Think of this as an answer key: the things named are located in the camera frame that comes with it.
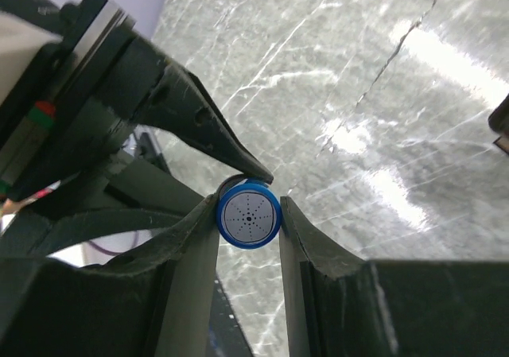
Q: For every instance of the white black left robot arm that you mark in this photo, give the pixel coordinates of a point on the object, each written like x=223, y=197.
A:
x=26, y=25

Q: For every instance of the brown wooden desk organizer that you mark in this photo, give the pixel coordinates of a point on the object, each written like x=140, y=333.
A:
x=498, y=122

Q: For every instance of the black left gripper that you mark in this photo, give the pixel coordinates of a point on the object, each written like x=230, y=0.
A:
x=66, y=114

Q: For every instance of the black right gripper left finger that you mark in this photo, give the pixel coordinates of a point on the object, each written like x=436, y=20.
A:
x=153, y=300

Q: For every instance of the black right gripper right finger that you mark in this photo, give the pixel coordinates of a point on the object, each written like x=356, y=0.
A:
x=340, y=305

